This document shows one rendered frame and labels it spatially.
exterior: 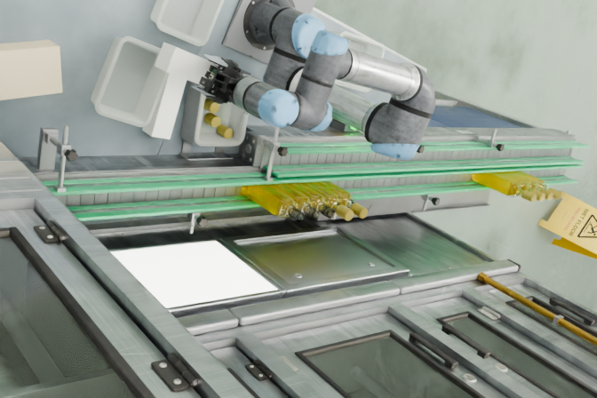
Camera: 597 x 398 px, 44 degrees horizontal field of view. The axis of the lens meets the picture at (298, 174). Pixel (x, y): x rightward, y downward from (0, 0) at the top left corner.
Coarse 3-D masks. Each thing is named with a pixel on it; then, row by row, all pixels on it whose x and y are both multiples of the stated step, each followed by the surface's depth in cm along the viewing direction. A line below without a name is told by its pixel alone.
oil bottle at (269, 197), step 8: (248, 192) 224; (256, 192) 221; (264, 192) 218; (272, 192) 217; (280, 192) 218; (256, 200) 221; (264, 200) 218; (272, 200) 215; (280, 200) 212; (288, 200) 213; (272, 208) 215; (280, 208) 212; (280, 216) 213; (288, 216) 213
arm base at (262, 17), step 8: (264, 0) 219; (272, 0) 220; (280, 0) 219; (256, 8) 219; (264, 8) 217; (272, 8) 216; (280, 8) 216; (288, 8) 215; (256, 16) 218; (264, 16) 217; (272, 16) 215; (256, 24) 219; (264, 24) 217; (272, 24) 214; (256, 32) 221; (264, 32) 219; (264, 40) 221; (272, 40) 218
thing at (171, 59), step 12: (168, 48) 172; (156, 60) 175; (168, 60) 171; (180, 60) 172; (192, 60) 174; (204, 60) 176; (168, 72) 171; (180, 72) 173; (192, 72) 175; (204, 72) 177
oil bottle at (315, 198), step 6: (294, 186) 226; (300, 186) 227; (306, 186) 228; (306, 192) 222; (312, 192) 223; (312, 198) 219; (318, 198) 220; (324, 198) 221; (312, 204) 219; (318, 204) 219
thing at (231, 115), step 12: (204, 96) 211; (228, 108) 227; (240, 108) 224; (228, 120) 228; (240, 120) 225; (204, 132) 224; (216, 132) 227; (240, 132) 225; (204, 144) 217; (216, 144) 220; (228, 144) 223
